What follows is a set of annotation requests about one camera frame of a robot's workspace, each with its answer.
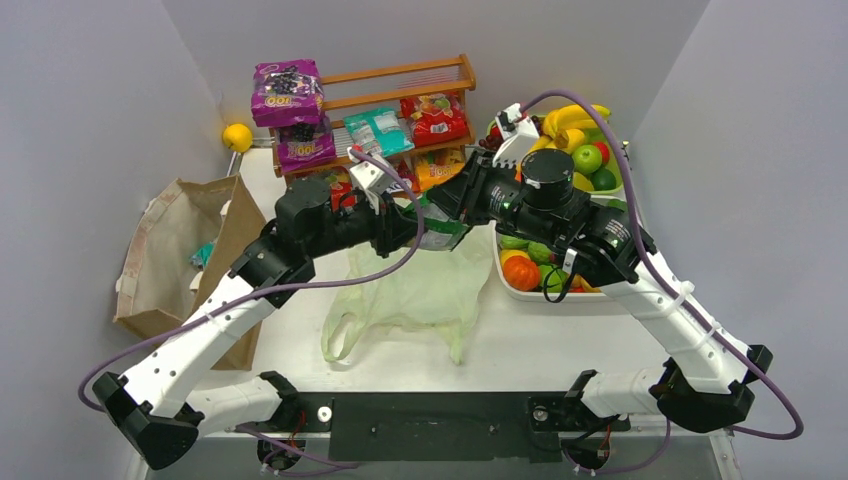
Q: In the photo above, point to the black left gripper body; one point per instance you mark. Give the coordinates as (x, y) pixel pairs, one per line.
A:
(369, 221)

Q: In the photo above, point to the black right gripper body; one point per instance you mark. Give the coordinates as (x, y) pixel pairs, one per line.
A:
(494, 193)

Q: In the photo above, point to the yellow banana bunch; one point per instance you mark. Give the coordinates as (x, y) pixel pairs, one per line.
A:
(566, 129)

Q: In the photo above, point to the green Fox's candy bag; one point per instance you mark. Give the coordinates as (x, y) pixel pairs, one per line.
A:
(441, 232)

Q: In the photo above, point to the teal Fox's mint candy bag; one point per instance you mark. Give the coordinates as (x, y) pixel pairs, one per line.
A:
(201, 257)

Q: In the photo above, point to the pale green plastic grocery bag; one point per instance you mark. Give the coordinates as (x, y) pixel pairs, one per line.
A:
(435, 291)

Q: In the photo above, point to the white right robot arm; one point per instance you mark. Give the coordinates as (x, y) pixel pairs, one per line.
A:
(704, 385)

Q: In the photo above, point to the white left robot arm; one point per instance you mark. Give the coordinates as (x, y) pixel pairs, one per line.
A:
(157, 404)

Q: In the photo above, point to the red candy bag bottom shelf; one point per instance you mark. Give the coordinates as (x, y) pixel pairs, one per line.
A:
(341, 188)

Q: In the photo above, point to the red candy bag shelf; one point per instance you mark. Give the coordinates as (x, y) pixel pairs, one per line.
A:
(434, 118)
(341, 188)

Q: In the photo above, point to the purple candy bag middle shelf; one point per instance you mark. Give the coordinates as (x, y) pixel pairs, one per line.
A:
(304, 145)

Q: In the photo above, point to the orange candy bag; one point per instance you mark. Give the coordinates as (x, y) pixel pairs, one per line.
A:
(438, 166)

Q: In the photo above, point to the brown paper bag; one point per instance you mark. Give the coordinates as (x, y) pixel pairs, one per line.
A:
(158, 289)

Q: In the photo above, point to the purple grape candy bag top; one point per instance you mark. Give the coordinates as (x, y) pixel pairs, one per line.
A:
(286, 93)

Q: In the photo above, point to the red candy bag middle shelf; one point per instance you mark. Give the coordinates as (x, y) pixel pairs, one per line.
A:
(434, 118)

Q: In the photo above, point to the light green toy cabbage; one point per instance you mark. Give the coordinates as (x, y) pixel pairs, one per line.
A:
(539, 253)

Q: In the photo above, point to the green apple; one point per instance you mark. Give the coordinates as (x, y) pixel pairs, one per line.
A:
(587, 159)

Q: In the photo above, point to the dark red grape bunch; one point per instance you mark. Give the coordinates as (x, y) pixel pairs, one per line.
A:
(492, 141)

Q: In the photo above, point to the orange toy pumpkin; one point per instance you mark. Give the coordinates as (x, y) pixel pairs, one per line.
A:
(521, 273)

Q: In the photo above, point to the green fruit basket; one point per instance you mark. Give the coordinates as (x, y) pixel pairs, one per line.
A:
(607, 180)

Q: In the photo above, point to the white vegetable basket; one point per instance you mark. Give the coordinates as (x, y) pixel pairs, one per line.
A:
(517, 291)

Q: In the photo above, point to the teal white snack packet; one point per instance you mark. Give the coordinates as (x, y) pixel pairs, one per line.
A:
(378, 131)

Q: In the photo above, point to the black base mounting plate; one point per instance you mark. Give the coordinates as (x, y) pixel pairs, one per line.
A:
(482, 426)

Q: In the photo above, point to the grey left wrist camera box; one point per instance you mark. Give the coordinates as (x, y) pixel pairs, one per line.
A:
(372, 176)

